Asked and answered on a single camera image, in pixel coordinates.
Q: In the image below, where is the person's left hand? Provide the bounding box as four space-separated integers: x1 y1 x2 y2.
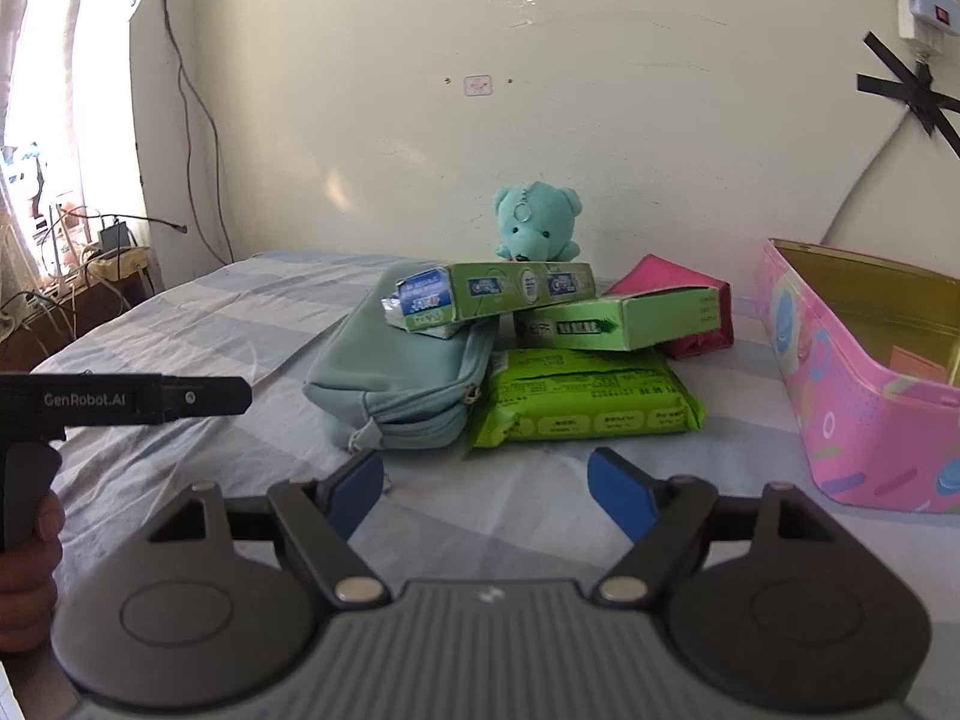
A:
0 493 65 655

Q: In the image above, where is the green wet wipes pack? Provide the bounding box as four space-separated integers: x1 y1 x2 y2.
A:
467 348 704 449

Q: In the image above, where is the black router on shelf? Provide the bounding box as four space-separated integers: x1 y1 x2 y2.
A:
99 216 137 255

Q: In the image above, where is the green medicine box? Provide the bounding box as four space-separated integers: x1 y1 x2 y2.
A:
512 291 719 353

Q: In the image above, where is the long green toothpaste box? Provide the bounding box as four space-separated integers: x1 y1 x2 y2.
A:
381 262 596 333

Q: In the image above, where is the pink tin box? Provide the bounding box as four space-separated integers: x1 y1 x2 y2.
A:
757 239 958 514

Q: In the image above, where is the red card in tin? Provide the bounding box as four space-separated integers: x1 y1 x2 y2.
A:
889 344 947 383

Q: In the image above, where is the teal teddy bear plush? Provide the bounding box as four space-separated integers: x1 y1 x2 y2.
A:
493 182 583 262

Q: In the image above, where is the black tape cross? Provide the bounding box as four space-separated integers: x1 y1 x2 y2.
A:
856 32 960 156

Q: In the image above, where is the black wall cable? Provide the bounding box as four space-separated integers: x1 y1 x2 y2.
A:
151 0 236 265

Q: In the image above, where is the wall sticker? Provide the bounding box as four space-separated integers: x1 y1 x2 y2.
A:
464 75 493 98

